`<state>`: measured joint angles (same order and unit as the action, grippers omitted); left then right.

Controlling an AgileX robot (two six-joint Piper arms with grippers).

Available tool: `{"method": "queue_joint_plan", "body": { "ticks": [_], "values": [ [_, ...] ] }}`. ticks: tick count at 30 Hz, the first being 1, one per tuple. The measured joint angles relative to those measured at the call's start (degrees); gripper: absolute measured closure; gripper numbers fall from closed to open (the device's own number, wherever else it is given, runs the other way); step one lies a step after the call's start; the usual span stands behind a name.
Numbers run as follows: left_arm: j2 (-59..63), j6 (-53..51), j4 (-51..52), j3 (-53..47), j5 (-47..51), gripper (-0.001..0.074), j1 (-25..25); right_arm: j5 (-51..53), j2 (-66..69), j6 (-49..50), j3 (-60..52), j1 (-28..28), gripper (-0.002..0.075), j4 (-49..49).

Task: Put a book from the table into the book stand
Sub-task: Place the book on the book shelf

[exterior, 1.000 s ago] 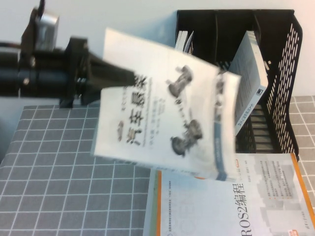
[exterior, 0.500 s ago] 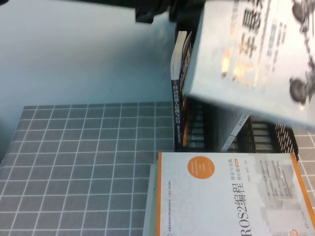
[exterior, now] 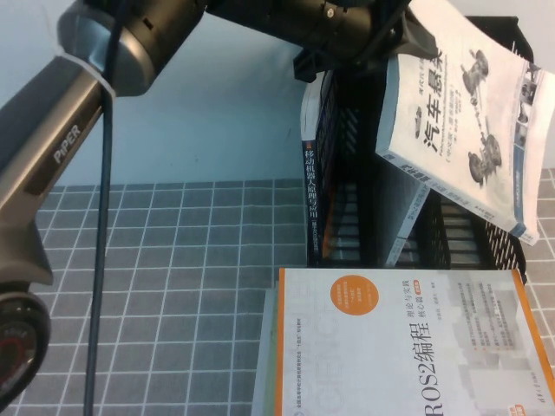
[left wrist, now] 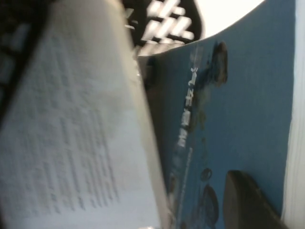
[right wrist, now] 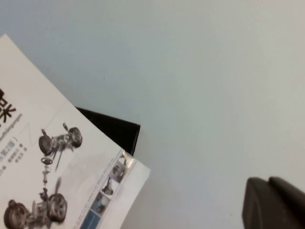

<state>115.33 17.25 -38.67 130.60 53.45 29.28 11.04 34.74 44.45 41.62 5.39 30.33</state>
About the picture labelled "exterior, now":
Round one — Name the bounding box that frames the black mesh book stand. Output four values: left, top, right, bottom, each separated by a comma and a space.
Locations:
294, 16, 532, 283

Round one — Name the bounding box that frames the dark mobile robot book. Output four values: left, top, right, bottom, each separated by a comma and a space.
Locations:
300, 71, 340, 266

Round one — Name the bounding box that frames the dark left arm cable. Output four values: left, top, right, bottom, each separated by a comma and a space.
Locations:
83, 0, 127, 416

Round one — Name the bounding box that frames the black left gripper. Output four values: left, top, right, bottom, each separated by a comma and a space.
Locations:
368, 0, 440, 62

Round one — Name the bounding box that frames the white zip tie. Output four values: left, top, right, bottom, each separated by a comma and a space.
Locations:
55, 48, 117, 96

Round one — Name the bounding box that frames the pale green white book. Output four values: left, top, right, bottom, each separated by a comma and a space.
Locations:
251, 285, 284, 416

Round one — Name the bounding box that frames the grey white driverless book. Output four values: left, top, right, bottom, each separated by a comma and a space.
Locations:
388, 181, 431, 266

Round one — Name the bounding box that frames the white car suspension book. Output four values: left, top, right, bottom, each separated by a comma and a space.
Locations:
375, 0, 555, 247

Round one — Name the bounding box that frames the orange-edged white ROS2 book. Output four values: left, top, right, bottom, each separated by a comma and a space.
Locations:
277, 267, 555, 416

